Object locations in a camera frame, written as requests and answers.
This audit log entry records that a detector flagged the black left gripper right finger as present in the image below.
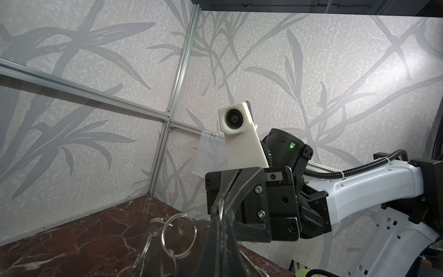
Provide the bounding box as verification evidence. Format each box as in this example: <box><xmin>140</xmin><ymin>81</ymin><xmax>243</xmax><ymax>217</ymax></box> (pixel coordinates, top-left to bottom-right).
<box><xmin>221</xmin><ymin>215</ymin><xmax>248</xmax><ymax>277</ymax></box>

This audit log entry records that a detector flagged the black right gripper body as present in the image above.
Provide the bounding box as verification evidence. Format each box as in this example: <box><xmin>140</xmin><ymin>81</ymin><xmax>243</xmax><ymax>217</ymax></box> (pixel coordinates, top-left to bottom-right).
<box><xmin>265</xmin><ymin>167</ymin><xmax>332</xmax><ymax>241</ymax></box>

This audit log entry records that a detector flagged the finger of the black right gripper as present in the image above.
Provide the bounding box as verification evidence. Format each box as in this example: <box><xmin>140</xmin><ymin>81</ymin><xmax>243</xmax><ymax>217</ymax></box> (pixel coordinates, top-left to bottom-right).
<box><xmin>205</xmin><ymin>167</ymin><xmax>272</xmax><ymax>242</ymax></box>

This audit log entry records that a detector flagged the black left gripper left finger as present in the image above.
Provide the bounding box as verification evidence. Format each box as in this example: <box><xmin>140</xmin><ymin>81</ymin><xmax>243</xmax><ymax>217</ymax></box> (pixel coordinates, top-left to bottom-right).
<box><xmin>195</xmin><ymin>208</ymin><xmax>223</xmax><ymax>277</ymax></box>

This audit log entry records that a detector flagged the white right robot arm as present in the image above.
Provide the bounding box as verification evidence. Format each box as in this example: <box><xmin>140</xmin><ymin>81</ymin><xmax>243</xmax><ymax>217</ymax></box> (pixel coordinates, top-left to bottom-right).
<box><xmin>198</xmin><ymin>124</ymin><xmax>443</xmax><ymax>277</ymax></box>

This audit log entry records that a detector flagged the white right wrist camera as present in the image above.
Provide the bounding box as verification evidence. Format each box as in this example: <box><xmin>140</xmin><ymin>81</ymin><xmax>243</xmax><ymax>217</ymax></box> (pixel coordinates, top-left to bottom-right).
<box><xmin>219</xmin><ymin>101</ymin><xmax>269</xmax><ymax>170</ymax></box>

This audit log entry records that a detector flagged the white wire mesh basket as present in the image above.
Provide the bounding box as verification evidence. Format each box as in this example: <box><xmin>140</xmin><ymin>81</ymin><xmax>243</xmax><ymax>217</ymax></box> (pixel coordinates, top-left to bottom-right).
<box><xmin>192</xmin><ymin>131</ymin><xmax>228</xmax><ymax>178</ymax></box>

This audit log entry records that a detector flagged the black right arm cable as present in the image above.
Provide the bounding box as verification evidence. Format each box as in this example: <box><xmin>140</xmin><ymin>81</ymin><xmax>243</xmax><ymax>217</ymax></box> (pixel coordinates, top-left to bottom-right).
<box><xmin>304</xmin><ymin>148</ymin><xmax>409</xmax><ymax>180</ymax></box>

